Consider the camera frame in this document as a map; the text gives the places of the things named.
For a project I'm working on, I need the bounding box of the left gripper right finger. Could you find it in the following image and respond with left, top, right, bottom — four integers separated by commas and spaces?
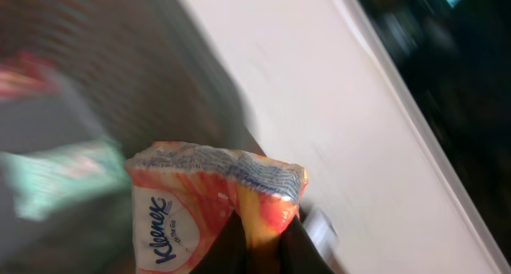
279, 216, 334, 274

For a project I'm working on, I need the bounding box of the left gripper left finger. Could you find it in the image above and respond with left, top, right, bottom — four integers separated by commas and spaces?
190, 212, 247, 274

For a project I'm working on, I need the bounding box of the orange Kleenex tissue pack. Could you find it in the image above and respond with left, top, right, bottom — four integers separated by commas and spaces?
125, 142, 308, 273

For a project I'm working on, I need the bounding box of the pale green wipes pack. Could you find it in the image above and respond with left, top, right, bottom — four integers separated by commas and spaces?
1, 140, 129, 221

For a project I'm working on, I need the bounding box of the white barcode scanner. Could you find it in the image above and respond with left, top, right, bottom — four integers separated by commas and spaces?
303, 207, 339, 261

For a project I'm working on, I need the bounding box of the grey plastic shopping basket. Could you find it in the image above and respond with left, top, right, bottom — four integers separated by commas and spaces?
1, 0, 247, 273

